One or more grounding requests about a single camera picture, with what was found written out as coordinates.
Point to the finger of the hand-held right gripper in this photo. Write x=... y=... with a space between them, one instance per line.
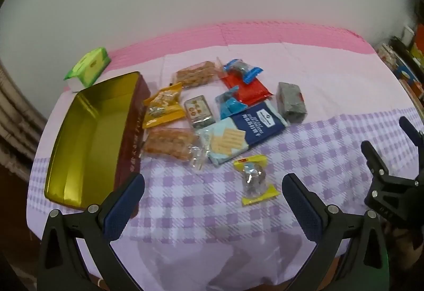
x=412 y=132
x=374 y=162

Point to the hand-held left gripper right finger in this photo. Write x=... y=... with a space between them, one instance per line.
x=303 y=208

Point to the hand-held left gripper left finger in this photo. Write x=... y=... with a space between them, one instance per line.
x=124 y=208

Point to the yellow candy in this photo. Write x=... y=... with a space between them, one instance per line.
x=255 y=178

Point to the clear peanut brittle packet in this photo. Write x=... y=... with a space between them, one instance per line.
x=169 y=143
x=197 y=74

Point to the gold tin box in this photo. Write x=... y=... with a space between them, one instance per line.
x=86 y=132

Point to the dark blue cracker packet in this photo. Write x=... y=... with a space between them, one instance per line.
x=258 y=124

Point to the grey block with red label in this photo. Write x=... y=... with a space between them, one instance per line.
x=291 y=102

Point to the yellow snack packet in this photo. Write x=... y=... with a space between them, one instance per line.
x=164 y=105

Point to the small grey orange-print packet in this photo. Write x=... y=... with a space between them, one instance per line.
x=198 y=110

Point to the blue candy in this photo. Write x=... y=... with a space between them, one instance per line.
x=240 y=69
x=228 y=104

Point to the red snack packet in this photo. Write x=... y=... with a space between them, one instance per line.
x=251 y=90

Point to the cluttered side table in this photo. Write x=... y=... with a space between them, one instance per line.
x=407 y=72

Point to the pink purple checked cloth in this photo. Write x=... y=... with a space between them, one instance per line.
x=331 y=95

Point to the beige patterned curtain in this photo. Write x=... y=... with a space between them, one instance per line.
x=13 y=119

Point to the green tissue pack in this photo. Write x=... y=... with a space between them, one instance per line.
x=89 y=66

